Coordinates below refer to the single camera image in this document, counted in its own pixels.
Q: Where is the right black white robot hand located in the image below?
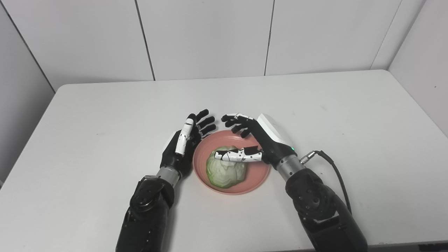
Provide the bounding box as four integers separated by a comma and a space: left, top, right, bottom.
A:
214, 113, 298, 167

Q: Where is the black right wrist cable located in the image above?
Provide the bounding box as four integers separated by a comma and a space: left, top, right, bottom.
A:
299, 150, 352, 215

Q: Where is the green white cabbage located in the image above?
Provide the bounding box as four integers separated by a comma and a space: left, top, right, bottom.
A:
205, 146, 247, 189

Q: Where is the pink round plate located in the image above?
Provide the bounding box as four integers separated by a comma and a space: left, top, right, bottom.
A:
193, 129, 272, 195

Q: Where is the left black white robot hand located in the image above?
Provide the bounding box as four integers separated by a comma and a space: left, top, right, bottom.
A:
160, 109, 217, 177

